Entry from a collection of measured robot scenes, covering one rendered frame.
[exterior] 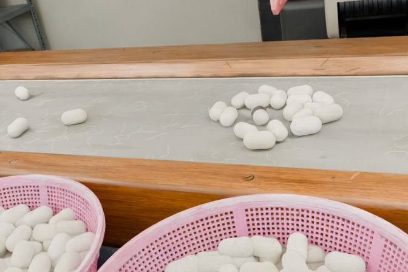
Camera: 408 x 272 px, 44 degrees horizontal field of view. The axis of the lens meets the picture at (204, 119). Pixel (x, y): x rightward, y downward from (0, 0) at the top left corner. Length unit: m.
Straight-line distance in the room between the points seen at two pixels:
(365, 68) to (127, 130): 0.36
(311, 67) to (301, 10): 0.73
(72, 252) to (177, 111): 0.32
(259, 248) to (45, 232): 0.22
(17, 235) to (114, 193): 0.10
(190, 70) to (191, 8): 1.99
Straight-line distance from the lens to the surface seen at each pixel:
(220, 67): 0.86
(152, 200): 0.54
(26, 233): 0.57
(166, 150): 0.65
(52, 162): 0.64
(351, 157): 0.58
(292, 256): 0.45
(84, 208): 0.56
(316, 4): 1.53
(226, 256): 0.46
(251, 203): 0.48
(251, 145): 0.60
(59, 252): 0.53
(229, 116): 0.67
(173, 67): 0.90
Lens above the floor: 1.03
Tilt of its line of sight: 24 degrees down
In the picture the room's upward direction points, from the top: 10 degrees counter-clockwise
